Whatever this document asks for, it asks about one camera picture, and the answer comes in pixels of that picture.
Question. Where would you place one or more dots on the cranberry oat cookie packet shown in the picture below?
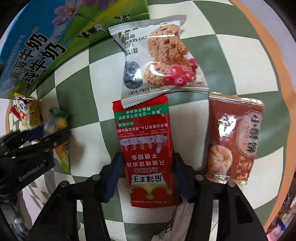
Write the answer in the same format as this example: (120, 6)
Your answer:
(156, 60)

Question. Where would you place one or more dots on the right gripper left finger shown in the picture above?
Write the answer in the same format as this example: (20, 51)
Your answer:
(58, 218)

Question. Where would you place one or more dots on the colourful candy ball bag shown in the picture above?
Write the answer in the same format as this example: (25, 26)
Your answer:
(58, 121)

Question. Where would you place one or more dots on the cardboard milk box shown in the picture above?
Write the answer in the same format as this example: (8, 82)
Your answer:
(44, 34)

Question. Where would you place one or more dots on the red spicy strip packet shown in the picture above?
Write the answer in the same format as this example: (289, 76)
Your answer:
(144, 134)

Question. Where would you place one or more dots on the yellow panda snack packet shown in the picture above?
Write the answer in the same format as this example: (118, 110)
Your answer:
(27, 111)

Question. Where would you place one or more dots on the green white checkered mat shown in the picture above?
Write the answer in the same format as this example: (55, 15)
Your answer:
(243, 49)

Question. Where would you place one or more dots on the brown pastry packet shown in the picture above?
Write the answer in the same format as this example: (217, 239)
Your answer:
(233, 136)

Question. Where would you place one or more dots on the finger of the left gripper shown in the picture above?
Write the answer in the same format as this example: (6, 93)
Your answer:
(50, 141)
(26, 135)

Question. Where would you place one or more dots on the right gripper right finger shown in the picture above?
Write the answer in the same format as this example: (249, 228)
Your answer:
(237, 220)

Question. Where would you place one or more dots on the white wafer packet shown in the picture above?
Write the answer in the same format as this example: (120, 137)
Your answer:
(178, 224)

